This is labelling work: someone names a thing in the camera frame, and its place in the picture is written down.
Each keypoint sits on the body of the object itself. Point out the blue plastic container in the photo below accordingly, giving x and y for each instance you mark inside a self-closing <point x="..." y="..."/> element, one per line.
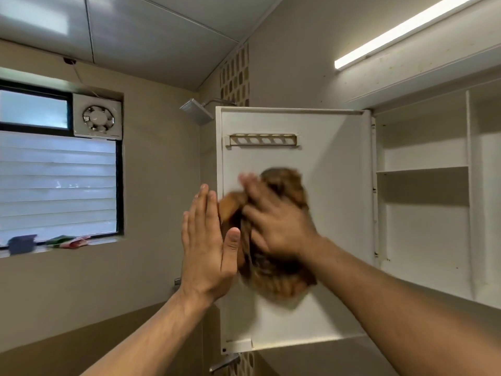
<point x="21" y="244"/>

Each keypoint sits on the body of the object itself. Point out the person's right thumb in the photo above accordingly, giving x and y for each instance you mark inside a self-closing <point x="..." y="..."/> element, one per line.
<point x="253" y="220"/>

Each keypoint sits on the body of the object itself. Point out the person's left hand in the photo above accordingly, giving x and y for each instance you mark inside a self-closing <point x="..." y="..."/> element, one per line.
<point x="201" y="254"/>

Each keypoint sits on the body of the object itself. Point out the beige toothbrush holder rack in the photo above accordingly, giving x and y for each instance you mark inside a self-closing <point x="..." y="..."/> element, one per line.
<point x="263" y="139"/>

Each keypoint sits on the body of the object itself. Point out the person's right hand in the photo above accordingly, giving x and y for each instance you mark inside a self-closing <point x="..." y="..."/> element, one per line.
<point x="281" y="231"/>

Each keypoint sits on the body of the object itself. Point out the white tube light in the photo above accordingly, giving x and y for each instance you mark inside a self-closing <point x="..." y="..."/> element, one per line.
<point x="391" y="33"/>

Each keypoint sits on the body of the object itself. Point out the person's right forearm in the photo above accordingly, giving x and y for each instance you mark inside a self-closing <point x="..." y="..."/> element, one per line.
<point x="391" y="309"/>

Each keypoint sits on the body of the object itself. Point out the green and red packet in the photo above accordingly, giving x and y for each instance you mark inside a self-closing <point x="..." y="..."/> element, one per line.
<point x="68" y="241"/>

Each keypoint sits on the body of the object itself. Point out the white exhaust fan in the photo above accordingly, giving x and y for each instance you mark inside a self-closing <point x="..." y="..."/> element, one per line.
<point x="98" y="116"/>

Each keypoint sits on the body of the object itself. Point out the white cabinet door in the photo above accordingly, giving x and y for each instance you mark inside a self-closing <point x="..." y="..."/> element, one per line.
<point x="336" y="172"/>

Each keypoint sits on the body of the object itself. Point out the person's left thumb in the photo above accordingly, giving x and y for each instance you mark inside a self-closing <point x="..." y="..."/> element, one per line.
<point x="231" y="250"/>

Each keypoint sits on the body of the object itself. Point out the small chrome wall fitting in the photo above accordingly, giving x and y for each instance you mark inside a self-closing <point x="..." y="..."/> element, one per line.
<point x="177" y="283"/>

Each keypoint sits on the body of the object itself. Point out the black framed louvre window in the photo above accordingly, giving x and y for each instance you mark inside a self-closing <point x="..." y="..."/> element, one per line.
<point x="58" y="184"/>

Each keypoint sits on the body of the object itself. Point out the brown cleaning cloth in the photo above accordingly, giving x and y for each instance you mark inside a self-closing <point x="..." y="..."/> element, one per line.
<point x="274" y="278"/>

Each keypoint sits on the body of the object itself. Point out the white wall cabinet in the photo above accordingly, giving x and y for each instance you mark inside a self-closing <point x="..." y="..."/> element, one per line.
<point x="473" y="191"/>

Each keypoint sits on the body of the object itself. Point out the square chrome shower head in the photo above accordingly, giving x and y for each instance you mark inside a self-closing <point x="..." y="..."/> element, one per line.
<point x="195" y="110"/>

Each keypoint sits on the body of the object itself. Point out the person's left forearm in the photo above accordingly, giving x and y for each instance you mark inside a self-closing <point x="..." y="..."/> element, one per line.
<point x="156" y="340"/>

